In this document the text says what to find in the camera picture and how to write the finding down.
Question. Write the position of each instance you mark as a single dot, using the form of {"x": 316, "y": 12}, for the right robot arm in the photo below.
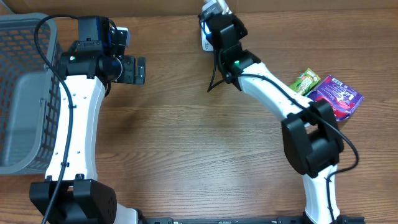
{"x": 311, "y": 139}

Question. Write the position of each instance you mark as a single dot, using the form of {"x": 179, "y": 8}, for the white tube with gold cap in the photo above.
{"x": 220, "y": 5}

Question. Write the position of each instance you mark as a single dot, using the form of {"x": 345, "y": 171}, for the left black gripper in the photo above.
{"x": 134, "y": 70}

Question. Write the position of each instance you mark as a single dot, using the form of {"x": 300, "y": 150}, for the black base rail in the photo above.
{"x": 280, "y": 220}

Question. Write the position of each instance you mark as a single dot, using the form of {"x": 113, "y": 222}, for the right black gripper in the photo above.
{"x": 240, "y": 33}

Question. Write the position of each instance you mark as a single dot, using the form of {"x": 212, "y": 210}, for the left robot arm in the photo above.
{"x": 71, "y": 191}

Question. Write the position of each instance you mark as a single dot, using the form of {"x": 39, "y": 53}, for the purple snack package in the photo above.
{"x": 344, "y": 99}

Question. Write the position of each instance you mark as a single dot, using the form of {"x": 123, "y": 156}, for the grey plastic basket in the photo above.
{"x": 30, "y": 94}

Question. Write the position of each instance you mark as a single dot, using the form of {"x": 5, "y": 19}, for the green yellow snack pouch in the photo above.
{"x": 305, "y": 82}

